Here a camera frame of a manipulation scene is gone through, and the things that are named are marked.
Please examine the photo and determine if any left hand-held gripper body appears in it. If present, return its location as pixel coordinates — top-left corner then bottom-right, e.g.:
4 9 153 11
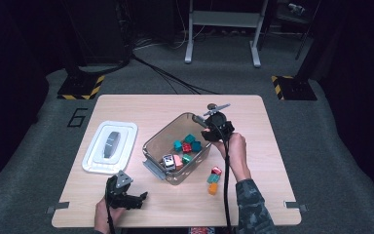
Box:
104 169 134 210

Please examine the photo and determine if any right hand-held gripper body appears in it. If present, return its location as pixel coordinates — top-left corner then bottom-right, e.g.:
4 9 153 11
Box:
202 102 236 143

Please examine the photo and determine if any pink toy building block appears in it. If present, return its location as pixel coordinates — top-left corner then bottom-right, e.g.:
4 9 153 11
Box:
172 154 185 171

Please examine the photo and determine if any white toy car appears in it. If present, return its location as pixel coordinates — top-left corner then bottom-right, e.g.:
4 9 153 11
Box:
161 153 176 173

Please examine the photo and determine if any white lid with grey handle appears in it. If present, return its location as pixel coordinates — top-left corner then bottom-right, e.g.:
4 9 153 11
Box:
81 120 139 176

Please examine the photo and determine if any clear plastic storage box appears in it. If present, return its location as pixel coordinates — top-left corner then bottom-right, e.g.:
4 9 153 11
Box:
141 111 213 186

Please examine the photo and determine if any person's left hand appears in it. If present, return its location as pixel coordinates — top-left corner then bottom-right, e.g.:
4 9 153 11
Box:
93 198 125 234

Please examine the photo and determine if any person's right hand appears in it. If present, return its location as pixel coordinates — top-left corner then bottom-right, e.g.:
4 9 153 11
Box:
211 132 252 182

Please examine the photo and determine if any small orange toy building block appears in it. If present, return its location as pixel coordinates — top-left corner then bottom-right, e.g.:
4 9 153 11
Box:
207 182 220 196

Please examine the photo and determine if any red patterned fabric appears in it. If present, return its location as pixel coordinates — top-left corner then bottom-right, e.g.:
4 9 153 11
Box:
188 226 215 234

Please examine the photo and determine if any black yellow striped stand base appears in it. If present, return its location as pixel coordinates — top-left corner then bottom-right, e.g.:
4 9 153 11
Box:
56 74 106 101
270 74 318 101

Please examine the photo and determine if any small grey device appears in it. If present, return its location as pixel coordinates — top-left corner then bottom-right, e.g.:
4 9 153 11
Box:
286 2 307 16

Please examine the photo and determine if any black cabinet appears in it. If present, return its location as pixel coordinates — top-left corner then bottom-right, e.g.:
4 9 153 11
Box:
61 0 134 66

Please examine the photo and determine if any left hand-held gripper cable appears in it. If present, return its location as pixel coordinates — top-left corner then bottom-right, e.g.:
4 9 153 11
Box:
104 184 117 234

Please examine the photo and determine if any black floor cable bundle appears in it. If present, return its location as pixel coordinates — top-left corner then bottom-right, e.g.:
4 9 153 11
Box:
130 53 221 96

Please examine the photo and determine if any white floor cable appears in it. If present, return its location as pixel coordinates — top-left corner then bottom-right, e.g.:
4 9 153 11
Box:
132 30 193 52

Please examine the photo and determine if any white metal desk frame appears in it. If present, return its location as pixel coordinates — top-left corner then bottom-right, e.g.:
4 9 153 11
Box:
183 0 271 69

